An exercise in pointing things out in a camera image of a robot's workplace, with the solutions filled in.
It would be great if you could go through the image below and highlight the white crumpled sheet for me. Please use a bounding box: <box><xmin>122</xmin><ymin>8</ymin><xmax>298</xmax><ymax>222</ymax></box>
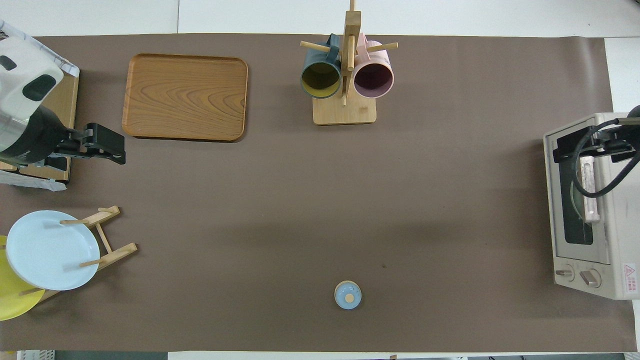
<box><xmin>0</xmin><ymin>170</ymin><xmax>67</xmax><ymax>192</ymax></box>

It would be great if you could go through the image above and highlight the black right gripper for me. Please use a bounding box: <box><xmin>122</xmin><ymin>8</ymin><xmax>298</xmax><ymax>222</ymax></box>
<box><xmin>552</xmin><ymin>117</ymin><xmax>640</xmax><ymax>164</ymax></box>

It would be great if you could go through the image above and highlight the white checked cloth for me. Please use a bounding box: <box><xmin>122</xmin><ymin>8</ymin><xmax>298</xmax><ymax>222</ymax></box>
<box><xmin>0</xmin><ymin>19</ymin><xmax>81</xmax><ymax>79</ymax></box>

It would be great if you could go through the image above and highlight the glass oven door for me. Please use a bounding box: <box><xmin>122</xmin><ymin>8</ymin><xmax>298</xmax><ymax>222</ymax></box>
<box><xmin>544</xmin><ymin>116</ymin><xmax>612</xmax><ymax>266</ymax></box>

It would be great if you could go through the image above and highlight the pink mug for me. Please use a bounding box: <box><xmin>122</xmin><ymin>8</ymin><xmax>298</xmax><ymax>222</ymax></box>
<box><xmin>353</xmin><ymin>33</ymin><xmax>395</xmax><ymax>99</ymax></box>

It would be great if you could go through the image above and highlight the wooden plate rack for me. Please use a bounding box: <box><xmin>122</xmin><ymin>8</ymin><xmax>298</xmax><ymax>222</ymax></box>
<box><xmin>20</xmin><ymin>205</ymin><xmax>138</xmax><ymax>303</ymax></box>

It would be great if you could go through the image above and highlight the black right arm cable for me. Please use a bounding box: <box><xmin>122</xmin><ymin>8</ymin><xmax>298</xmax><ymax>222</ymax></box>
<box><xmin>571</xmin><ymin>119</ymin><xmax>640</xmax><ymax>199</ymax></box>

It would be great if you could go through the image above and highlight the brown table mat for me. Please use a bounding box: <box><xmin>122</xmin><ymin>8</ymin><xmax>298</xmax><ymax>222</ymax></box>
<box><xmin>0</xmin><ymin>34</ymin><xmax>637</xmax><ymax>352</ymax></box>

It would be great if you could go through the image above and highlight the beige toaster oven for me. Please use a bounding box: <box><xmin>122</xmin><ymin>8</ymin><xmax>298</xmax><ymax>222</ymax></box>
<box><xmin>543</xmin><ymin>112</ymin><xmax>640</xmax><ymax>301</ymax></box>

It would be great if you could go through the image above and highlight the dark blue mug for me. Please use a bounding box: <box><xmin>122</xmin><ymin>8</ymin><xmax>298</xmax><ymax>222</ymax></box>
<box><xmin>300</xmin><ymin>34</ymin><xmax>342</xmax><ymax>100</ymax></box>

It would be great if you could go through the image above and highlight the small blue call bell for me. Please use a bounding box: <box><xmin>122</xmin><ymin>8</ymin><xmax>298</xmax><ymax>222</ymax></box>
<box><xmin>334</xmin><ymin>280</ymin><xmax>363</xmax><ymax>310</ymax></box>

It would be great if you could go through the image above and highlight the wooden tray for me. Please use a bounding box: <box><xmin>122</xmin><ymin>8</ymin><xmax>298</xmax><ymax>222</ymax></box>
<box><xmin>122</xmin><ymin>53</ymin><xmax>249</xmax><ymax>142</ymax></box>

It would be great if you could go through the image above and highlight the wooden mug tree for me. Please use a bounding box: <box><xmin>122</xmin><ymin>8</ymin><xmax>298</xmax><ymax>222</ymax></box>
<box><xmin>300</xmin><ymin>0</ymin><xmax>399</xmax><ymax>126</ymax></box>

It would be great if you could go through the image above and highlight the light blue plate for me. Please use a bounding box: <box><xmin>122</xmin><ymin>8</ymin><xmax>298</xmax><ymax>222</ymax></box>
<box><xmin>5</xmin><ymin>210</ymin><xmax>101</xmax><ymax>291</ymax></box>

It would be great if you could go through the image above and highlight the yellow plate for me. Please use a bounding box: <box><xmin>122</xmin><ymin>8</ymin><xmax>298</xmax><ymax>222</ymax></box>
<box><xmin>0</xmin><ymin>235</ymin><xmax>46</xmax><ymax>322</ymax></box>

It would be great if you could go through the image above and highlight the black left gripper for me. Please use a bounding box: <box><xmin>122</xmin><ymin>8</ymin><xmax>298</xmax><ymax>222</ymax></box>
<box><xmin>0</xmin><ymin>106</ymin><xmax>126</xmax><ymax>169</ymax></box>

